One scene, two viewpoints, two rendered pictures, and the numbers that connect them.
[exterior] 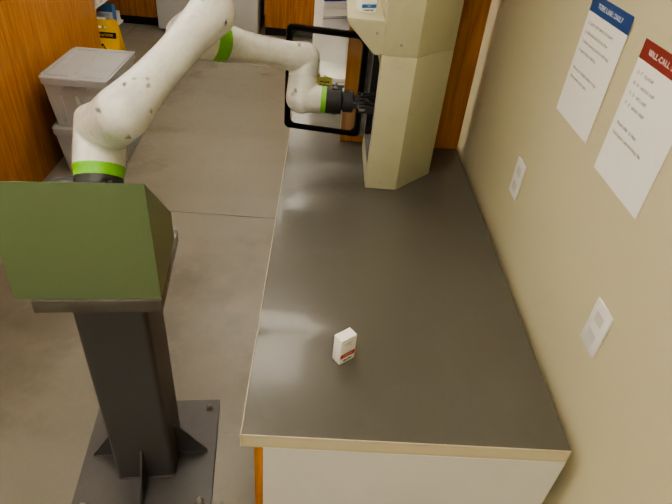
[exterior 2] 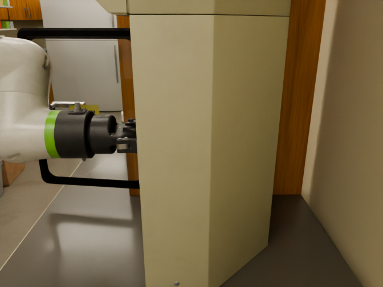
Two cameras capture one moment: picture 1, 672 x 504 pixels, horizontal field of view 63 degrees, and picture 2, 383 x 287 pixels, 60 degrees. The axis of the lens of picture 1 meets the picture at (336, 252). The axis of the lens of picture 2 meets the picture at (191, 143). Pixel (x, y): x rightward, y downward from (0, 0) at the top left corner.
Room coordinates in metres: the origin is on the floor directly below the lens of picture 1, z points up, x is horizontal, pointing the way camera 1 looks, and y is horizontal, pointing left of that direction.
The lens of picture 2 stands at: (1.26, -0.18, 1.40)
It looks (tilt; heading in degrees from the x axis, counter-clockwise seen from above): 20 degrees down; 2
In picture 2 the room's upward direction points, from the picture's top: straight up
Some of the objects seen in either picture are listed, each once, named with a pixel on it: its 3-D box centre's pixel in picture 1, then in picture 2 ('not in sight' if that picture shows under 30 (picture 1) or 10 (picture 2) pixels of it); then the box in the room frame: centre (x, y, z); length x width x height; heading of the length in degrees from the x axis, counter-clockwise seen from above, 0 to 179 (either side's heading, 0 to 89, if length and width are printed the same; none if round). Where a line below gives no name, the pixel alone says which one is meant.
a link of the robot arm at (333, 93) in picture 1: (334, 99); (79, 132); (1.85, 0.06, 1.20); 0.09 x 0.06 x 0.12; 3
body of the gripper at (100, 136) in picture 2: (355, 102); (118, 134); (1.85, -0.02, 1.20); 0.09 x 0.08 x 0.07; 93
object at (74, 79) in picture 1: (94, 87); not in sight; (3.44, 1.69, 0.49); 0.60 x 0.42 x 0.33; 3
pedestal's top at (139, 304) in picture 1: (112, 267); not in sight; (1.17, 0.62, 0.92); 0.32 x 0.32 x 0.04; 9
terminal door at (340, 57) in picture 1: (324, 82); (88, 113); (2.04, 0.11, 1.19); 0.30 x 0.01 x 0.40; 85
